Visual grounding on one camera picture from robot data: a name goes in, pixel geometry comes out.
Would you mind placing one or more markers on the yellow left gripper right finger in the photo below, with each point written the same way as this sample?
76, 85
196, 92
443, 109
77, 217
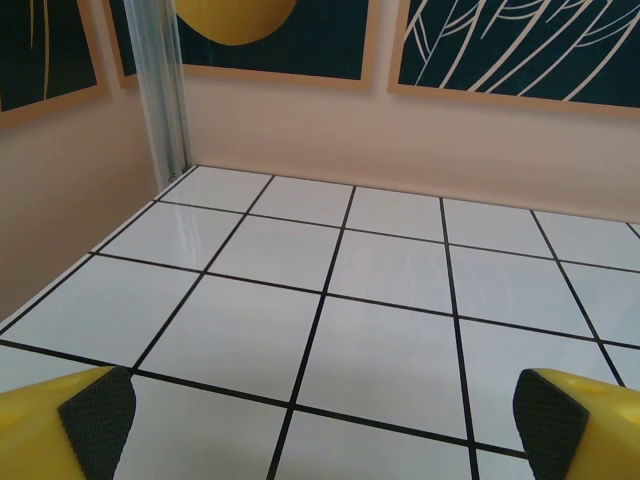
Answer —
590, 430

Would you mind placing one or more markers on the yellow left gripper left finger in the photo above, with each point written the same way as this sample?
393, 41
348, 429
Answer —
40, 425

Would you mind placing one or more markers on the aluminium corner post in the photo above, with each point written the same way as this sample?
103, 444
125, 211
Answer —
160, 100

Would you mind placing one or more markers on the wall panel with orange oval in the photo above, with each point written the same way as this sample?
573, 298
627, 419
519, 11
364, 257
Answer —
325, 40

